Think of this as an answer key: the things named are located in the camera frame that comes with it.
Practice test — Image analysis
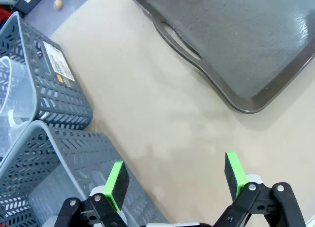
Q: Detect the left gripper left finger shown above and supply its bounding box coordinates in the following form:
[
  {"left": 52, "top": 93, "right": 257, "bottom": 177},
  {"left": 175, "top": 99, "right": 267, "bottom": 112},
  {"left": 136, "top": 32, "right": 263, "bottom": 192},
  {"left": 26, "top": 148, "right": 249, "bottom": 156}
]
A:
[{"left": 53, "top": 161, "right": 130, "bottom": 227}]

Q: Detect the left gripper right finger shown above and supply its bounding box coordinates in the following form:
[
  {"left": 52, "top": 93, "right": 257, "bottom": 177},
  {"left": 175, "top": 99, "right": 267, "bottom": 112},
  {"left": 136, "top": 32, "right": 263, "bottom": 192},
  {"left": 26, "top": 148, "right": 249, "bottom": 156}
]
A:
[{"left": 213, "top": 152, "right": 307, "bottom": 227}]

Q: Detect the clear plastic measuring cup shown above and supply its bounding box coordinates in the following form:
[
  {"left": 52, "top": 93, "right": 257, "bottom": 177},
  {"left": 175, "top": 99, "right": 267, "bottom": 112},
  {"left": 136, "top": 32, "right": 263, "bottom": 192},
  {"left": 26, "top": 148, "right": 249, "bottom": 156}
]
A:
[{"left": 0, "top": 56, "right": 37, "bottom": 161}]

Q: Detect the grey perforated plastic basket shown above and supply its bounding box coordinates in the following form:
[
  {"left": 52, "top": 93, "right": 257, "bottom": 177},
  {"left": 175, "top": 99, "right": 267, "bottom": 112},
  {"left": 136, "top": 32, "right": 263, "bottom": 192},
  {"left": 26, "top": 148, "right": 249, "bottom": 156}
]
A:
[{"left": 0, "top": 120, "right": 170, "bottom": 227}]

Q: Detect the grey basket with label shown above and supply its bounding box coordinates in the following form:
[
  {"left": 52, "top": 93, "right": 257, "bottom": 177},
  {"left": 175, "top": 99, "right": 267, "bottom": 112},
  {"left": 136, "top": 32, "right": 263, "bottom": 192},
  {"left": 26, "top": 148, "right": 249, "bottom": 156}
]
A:
[{"left": 0, "top": 11, "right": 94, "bottom": 131}]

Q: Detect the dark grey plastic tray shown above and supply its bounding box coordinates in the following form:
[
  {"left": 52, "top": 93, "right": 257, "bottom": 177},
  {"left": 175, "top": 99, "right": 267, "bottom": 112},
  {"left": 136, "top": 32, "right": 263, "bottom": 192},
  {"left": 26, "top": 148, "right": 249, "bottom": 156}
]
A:
[{"left": 129, "top": 0, "right": 315, "bottom": 114}]

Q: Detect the red fabric item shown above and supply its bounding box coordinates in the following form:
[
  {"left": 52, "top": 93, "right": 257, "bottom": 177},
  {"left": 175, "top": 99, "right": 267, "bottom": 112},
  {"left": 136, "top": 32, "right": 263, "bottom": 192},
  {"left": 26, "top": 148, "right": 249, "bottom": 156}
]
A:
[{"left": 0, "top": 5, "right": 12, "bottom": 27}]

